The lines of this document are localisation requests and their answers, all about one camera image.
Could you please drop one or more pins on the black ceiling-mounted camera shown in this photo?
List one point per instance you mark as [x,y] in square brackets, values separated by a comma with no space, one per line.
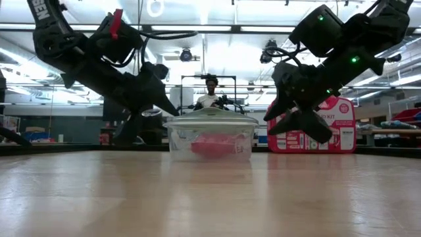
[185,55]
[268,49]

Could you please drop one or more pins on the brown cardboard box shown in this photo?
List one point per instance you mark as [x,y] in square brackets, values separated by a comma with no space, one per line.
[34,129]

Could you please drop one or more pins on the blue storage bin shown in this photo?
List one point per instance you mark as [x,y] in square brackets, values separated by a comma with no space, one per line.
[36,136]

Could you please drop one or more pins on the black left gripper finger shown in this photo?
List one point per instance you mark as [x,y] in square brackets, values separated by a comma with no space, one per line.
[169,107]

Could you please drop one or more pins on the red and blue bundle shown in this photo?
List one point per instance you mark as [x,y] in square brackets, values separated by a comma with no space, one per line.
[408,116]

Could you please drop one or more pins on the low black shelf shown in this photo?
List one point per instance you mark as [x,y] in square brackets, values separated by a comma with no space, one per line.
[107,138]

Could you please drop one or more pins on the teal plastic container lid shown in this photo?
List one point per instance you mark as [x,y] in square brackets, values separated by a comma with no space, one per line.
[210,118]

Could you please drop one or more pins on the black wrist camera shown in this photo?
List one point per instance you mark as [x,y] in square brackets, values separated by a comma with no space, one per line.
[289,77]
[158,72]

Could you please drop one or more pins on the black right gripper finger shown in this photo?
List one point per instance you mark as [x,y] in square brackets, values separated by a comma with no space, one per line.
[278,110]
[283,125]

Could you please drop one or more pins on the person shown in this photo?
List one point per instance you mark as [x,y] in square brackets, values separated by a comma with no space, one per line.
[208,98]

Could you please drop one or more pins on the black aluminium table frame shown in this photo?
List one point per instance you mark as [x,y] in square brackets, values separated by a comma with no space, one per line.
[49,149]

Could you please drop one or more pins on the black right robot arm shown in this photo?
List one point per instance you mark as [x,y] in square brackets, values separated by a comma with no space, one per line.
[368,29]

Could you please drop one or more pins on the red first aid kit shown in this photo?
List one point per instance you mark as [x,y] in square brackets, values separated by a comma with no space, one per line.
[342,131]

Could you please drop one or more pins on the black tower fan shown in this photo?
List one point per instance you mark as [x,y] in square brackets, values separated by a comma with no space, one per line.
[153,128]

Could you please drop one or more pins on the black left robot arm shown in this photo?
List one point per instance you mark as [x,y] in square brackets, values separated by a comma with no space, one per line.
[72,56]

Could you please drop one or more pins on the red elastic bandage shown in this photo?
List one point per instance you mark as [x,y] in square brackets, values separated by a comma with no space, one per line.
[213,146]

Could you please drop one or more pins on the black ceiling speaker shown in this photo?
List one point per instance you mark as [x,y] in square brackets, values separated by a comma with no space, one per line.
[394,58]

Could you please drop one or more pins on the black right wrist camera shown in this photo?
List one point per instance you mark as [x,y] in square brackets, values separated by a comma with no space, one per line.
[289,77]

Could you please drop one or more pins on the cluttered side table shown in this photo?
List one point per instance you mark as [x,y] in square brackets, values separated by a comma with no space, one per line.
[388,131]

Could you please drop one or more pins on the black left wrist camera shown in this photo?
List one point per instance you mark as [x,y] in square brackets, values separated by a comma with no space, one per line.
[158,72]

